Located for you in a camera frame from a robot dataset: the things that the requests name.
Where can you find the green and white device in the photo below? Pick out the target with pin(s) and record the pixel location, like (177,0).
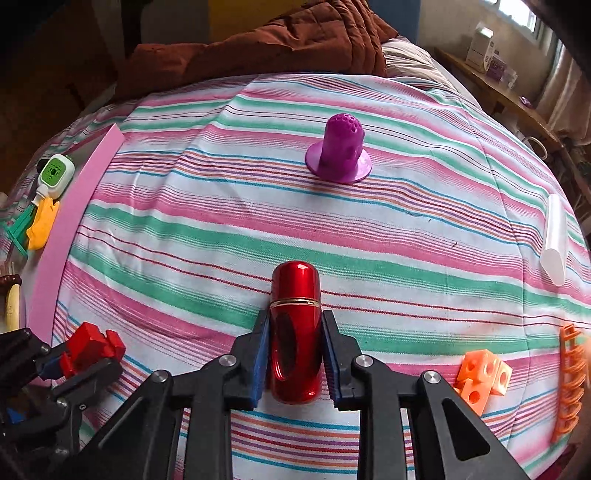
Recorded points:
(55,173)

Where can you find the translucent white tube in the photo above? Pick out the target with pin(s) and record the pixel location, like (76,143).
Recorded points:
(554,240)

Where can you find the red block toy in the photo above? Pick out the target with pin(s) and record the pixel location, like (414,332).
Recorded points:
(90,344)

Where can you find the red metallic capsule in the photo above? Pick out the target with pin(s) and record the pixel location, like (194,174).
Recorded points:
(295,286)

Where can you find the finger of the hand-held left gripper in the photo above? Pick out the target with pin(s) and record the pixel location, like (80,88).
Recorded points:
(87,378)
(23,346)

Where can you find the dark brown object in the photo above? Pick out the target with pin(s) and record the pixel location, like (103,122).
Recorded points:
(9,280)

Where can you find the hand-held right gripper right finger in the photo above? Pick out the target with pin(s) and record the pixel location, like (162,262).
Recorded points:
(333,369)

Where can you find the orange block toy with holes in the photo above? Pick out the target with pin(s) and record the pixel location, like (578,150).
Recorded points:
(480,369)

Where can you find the orange plastic rack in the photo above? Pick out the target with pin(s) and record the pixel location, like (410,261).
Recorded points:
(564,364)

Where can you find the wooden wardrobe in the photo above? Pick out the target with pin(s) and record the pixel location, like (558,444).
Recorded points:
(46,92)

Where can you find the window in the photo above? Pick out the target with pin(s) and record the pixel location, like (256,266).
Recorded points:
(517,11)

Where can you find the purple perforated cap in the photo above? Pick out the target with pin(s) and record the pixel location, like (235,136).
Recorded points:
(339,147)

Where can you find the brown quilt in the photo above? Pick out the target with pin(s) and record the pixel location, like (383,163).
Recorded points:
(277,41)

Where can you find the purple box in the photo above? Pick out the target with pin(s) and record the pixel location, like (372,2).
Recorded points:
(501,69)

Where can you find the pale yellow oblong object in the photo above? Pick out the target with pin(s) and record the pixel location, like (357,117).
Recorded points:
(13,304)

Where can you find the wooden bedside desk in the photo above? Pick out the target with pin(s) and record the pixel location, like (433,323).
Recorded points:
(508,99)

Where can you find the pale patterned curtain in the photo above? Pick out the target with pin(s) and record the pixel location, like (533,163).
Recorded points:
(568,97)

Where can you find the pale pink pillow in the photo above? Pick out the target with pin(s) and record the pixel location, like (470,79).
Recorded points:
(406,60)

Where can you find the white board with pink edge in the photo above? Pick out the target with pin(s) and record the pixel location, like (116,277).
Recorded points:
(69,221)

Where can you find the yellow-orange plastic toy piece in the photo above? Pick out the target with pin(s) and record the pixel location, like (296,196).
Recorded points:
(41,224)

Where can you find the white box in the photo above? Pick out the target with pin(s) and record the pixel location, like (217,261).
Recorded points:
(478,50)

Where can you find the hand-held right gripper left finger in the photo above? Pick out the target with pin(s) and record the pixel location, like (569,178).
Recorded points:
(259,369)

